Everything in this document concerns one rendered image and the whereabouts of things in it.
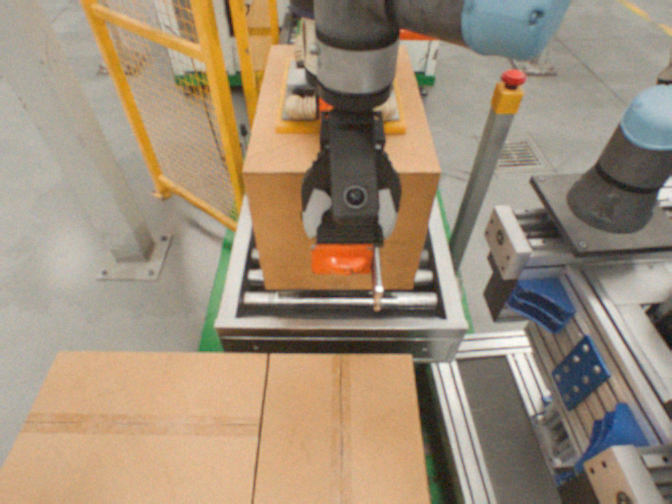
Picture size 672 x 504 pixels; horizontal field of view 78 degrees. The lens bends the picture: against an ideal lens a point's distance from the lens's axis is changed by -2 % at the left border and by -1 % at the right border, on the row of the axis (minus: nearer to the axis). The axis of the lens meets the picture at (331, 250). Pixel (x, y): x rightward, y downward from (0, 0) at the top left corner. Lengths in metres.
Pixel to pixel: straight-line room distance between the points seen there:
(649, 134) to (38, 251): 2.50
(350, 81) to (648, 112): 0.58
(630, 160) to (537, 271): 0.27
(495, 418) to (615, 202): 0.89
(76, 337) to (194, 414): 1.07
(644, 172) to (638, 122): 0.09
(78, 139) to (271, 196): 1.07
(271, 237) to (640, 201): 0.73
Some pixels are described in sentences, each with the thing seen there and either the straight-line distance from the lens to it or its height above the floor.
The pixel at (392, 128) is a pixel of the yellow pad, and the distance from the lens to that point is 0.96.
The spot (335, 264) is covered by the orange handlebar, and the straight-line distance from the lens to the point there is 0.50.
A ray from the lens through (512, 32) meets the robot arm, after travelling 0.32.
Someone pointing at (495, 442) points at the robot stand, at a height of 0.21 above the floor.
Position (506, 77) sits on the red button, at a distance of 1.40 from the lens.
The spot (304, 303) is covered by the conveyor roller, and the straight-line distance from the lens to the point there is 1.30.
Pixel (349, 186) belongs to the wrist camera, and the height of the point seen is 1.36.
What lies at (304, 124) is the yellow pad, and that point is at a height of 1.11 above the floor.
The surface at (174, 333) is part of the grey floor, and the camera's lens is 1.98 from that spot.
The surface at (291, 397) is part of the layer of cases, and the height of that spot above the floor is 0.54.
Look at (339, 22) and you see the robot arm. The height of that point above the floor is 1.48.
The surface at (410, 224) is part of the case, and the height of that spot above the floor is 0.94.
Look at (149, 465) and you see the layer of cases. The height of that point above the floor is 0.54.
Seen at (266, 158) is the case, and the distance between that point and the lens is 0.90.
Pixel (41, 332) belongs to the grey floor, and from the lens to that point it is 2.26.
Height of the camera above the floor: 1.61
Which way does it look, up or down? 49 degrees down
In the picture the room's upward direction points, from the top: straight up
